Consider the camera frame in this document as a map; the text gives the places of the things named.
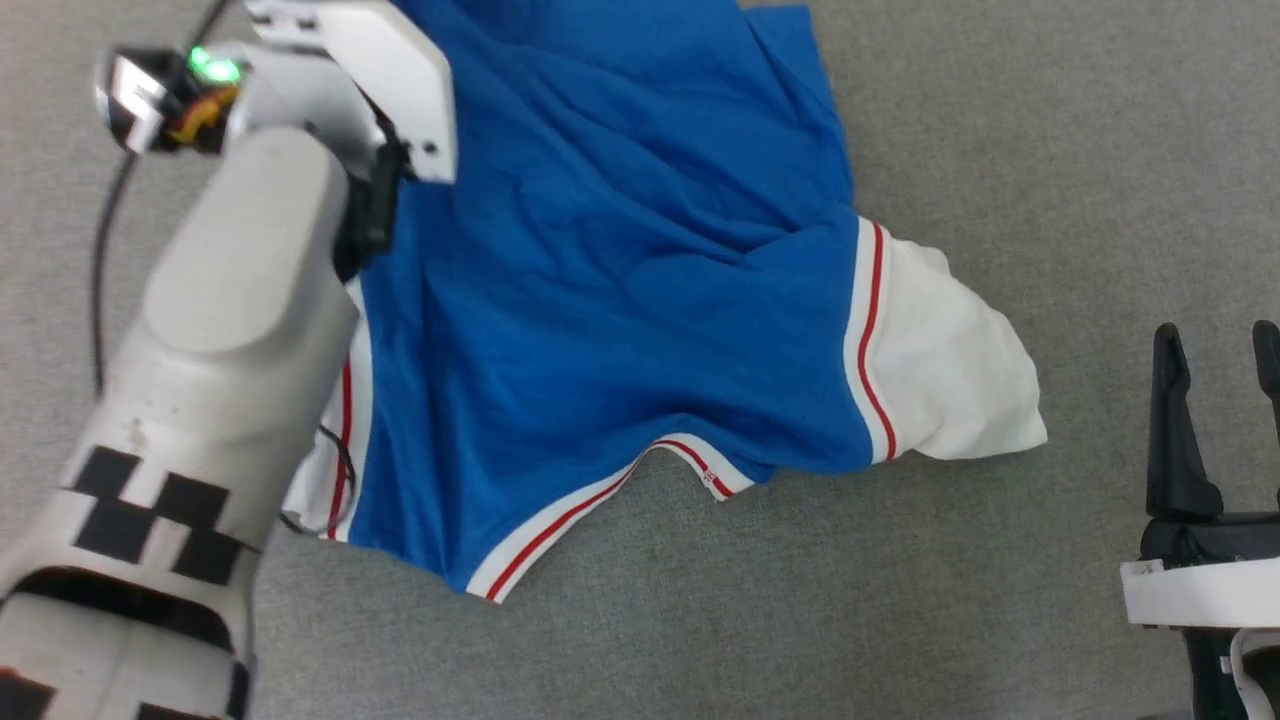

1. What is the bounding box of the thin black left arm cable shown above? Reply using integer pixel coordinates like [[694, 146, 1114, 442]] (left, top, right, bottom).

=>
[[90, 0, 357, 536]]

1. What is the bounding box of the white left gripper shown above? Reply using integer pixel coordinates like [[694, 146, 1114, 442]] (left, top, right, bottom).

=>
[[97, 0, 459, 186]]

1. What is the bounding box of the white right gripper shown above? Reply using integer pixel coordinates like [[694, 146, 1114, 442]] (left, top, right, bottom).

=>
[[1120, 320, 1280, 629]]

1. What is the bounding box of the blue jersey with white sleeves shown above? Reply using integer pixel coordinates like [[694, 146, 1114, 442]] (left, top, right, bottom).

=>
[[280, 0, 1049, 605]]

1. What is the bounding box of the grey fabric sofa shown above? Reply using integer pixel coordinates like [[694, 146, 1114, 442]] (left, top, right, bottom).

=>
[[0, 0, 1280, 720]]

